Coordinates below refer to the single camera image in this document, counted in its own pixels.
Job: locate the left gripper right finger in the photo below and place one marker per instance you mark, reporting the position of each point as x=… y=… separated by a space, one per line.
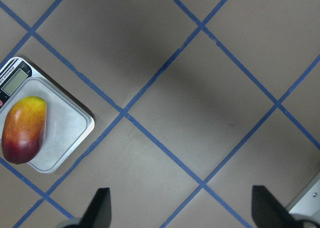
x=267 y=212

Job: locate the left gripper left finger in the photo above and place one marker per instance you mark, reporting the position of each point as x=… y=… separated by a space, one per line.
x=98 y=213

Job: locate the red yellow mango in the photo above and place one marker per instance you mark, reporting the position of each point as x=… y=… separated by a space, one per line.
x=24 y=130

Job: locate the silver digital kitchen scale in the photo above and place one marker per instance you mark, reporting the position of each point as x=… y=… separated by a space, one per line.
x=68 y=121

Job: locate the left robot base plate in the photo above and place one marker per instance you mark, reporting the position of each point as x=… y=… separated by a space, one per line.
x=307 y=203

